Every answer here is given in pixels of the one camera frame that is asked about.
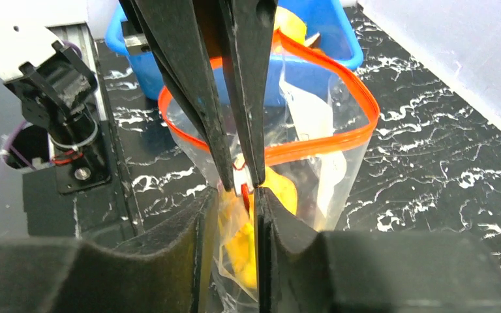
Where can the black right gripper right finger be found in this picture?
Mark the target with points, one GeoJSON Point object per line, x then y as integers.
{"type": "Point", "coordinates": [302, 270]}

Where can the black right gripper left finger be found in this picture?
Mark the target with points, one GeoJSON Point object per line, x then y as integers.
{"type": "Point", "coordinates": [166, 269]}

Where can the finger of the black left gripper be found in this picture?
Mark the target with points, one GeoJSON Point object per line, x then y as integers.
{"type": "Point", "coordinates": [174, 37]}
{"type": "Point", "coordinates": [247, 30]}

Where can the yellow toy banana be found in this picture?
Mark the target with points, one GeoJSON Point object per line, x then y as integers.
{"type": "Point", "coordinates": [237, 229]}

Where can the clear zip bag orange zipper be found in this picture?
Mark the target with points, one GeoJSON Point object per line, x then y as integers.
{"type": "Point", "coordinates": [355, 114]}

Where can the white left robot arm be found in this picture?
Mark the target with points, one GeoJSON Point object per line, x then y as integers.
{"type": "Point", "coordinates": [213, 57]}

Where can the yellow toy pepper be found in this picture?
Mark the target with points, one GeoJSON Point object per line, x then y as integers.
{"type": "Point", "coordinates": [289, 24]}

